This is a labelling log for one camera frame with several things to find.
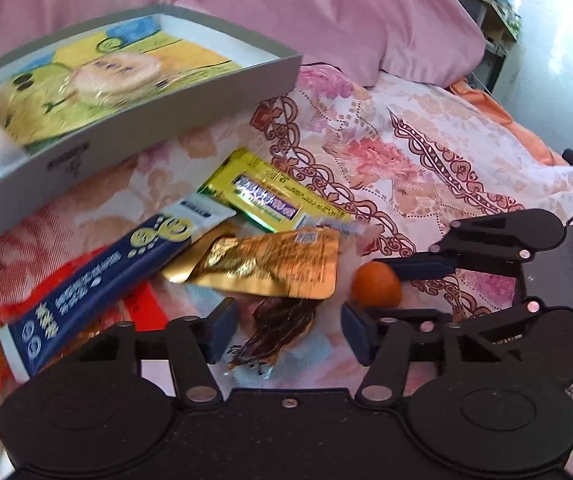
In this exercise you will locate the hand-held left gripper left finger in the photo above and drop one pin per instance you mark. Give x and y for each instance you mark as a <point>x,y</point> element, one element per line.
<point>221,331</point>

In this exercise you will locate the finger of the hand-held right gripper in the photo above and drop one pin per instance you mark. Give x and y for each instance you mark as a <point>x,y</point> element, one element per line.
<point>511,317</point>
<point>411,268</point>

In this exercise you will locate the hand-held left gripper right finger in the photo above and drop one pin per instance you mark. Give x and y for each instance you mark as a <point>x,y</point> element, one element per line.
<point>354,332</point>

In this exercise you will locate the small orange mandarin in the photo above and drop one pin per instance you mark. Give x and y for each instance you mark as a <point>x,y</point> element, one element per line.
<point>374,285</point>

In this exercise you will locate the light blue brown snack packet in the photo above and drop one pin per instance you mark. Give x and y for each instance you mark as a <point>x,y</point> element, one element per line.
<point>279,330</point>

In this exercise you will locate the blue white stick packet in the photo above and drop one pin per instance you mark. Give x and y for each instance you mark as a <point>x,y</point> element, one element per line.
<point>91,280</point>

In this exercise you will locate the yellow green snack bar packet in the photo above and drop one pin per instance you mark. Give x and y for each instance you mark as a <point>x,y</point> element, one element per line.
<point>266,195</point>

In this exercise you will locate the grey cardboard box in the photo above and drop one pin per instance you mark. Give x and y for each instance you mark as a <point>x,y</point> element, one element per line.
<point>166,115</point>

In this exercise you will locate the gold foil snack packet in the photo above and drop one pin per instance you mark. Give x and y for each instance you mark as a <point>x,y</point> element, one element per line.
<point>266,265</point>

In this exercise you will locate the red dried tofu packet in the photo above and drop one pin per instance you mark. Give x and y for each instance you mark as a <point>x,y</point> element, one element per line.
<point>139,305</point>

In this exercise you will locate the floral bedsheet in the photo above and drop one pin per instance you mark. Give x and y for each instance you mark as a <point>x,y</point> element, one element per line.
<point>416,160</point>

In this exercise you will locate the orange cloth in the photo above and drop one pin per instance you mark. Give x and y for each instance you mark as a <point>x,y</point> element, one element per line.
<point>516,125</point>

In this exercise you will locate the wooden desk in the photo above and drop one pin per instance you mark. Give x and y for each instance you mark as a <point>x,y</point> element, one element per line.
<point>488,17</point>

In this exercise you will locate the round rice cracker packet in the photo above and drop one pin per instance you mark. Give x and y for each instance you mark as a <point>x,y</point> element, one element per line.
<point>116,75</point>

